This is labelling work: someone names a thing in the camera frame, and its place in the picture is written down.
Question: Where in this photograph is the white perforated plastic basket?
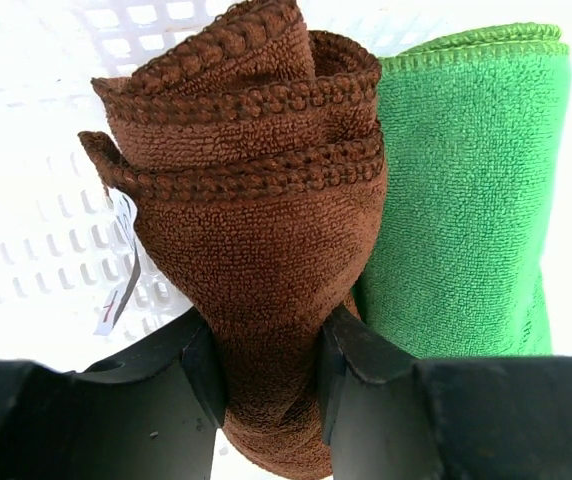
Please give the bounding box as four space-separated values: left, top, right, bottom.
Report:
0 0 572 480

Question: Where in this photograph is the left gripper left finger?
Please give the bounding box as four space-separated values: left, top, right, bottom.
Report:
0 314 226 480

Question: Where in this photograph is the green microfibre towel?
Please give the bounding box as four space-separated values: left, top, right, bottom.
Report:
355 23 571 358

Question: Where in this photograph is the brown microfibre towel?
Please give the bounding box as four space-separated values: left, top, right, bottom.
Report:
80 1 387 479

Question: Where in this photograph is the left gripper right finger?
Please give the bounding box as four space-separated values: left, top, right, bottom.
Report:
318 307 572 480

